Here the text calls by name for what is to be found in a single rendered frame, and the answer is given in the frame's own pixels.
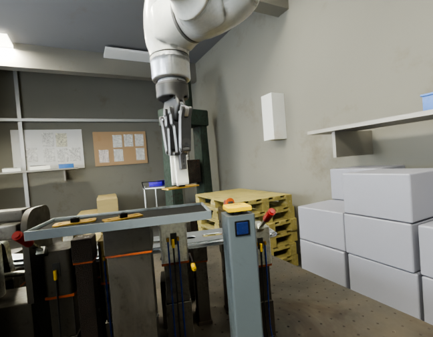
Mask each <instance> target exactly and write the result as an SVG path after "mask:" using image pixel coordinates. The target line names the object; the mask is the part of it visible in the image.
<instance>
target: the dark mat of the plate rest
mask: <svg viewBox="0 0 433 337"><path fill-rule="evenodd" d="M201 211H206V209H205V208H204V207H203V206H202V205H193V206H187V207H175V208H168V209H157V210H149V211H138V212H131V213H128V215H131V214H135V213H140V214H143V216H142V217H136V218H132V219H141V218H148V217H159V216H165V215H177V214H183V213H194V212H201ZM112 217H118V214H113V215H101V216H95V217H82V218H80V220H81V219H90V218H96V221H95V222H91V223H82V224H77V225H89V224H95V223H103V221H102V219H108V218H112ZM125 220H130V219H125ZM66 221H70V219H64V220H57V221H53V222H51V223H49V224H47V225H45V226H43V227H41V228H39V229H37V230H42V229H53V228H60V227H52V226H53V225H54V224H55V223H61V222H66ZM77 225H68V226H63V227H71V226H77Z"/></svg>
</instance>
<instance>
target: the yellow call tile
mask: <svg viewBox="0 0 433 337"><path fill-rule="evenodd" d="M223 209H224V210H225V211H226V212H228V213H232V214H240V213H242V212H243V211H251V210H252V206H251V205H248V204H246V203H233V204H226V205H223Z"/></svg>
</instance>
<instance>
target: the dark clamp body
mask: <svg viewBox="0 0 433 337"><path fill-rule="evenodd" d="M48 248H49V251H48V254H49V255H48V256H45V257H42V262H43V276H44V284H45V301H47V300H49V305H50V313H51V327H52V334H53V337H82V335H81V328H80V313H79V306H78V291H77V284H76V270H75V266H74V265H73V263H72V256H71V242H70V241H62V242H57V243H53V244H52V245H50V246H49V247H48Z"/></svg>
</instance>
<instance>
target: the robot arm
mask: <svg viewBox="0 0 433 337"><path fill-rule="evenodd" d="M258 4H259V0H145V2H144V37H145V40H146V47H147V48H148V51H149V54H150V65H151V73H152V81H153V82H154V83H155V84H156V98H157V100H158V101H160V102H162V103H163V104H164V109H163V116H160V117H159V120H160V123H161V127H162V135H163V139H164V147H165V152H166V154H168V155H169V157H170V168H171V177H172V185H177V186H180V185H188V184H189V179H188V166H187V159H186V156H187V154H188V152H190V151H191V115H192V107H191V106H186V104H185V101H186V100H188V99H189V91H188V82H189V81H190V64H189V63H190V59H189V52H190V51H191V50H192V49H193V48H194V47H195V46H196V45H197V44H198V43H200V42H201V41H204V40H206V39H211V38H213V37H216V36H218V35H220V34H222V33H224V32H226V31H228V30H230V29H232V28H234V27H235V26H237V25H238V24H240V23H241V22H243V21H244V20H245V19H246V18H247V17H248V16H249V15H250V14H251V13H252V12H253V11H254V10H255V9H256V7H257V5H258Z"/></svg>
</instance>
